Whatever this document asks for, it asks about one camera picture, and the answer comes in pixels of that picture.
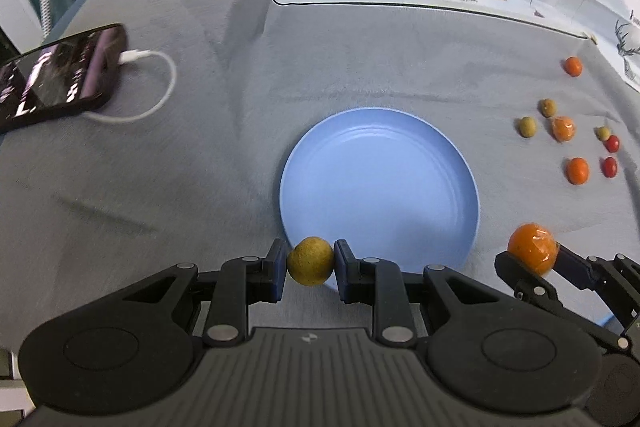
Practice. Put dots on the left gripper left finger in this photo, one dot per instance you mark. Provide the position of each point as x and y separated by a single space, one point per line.
240 283

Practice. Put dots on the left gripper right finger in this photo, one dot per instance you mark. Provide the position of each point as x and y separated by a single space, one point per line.
380 285

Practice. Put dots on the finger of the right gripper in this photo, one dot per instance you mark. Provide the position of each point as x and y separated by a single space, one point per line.
535 290
615 281

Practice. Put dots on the yellow-green fruit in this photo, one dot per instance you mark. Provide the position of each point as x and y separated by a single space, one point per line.
311 262
547 108
527 127
603 133

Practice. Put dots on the red cherry tomato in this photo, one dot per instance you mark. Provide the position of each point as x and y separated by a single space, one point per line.
609 167
612 144

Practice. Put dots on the small orange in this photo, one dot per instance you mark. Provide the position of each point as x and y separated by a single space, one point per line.
573 66

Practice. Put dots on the blue round plate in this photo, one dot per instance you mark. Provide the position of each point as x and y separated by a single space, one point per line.
389 183

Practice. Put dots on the black smartphone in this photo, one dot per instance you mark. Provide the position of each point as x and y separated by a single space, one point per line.
63 78

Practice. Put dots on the white door frame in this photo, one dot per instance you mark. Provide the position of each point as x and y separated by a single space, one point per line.
20 23

